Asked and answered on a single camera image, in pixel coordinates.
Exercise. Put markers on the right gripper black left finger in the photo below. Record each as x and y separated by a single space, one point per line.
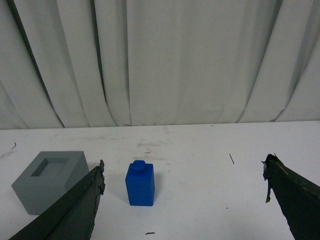
72 217

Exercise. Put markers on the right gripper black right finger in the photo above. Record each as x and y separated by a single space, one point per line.
298 198

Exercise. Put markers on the blue plastic block part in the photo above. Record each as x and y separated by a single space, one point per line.
140 183

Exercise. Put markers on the gray base block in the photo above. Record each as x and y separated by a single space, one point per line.
48 177

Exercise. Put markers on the white curtain backdrop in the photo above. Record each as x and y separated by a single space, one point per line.
107 63

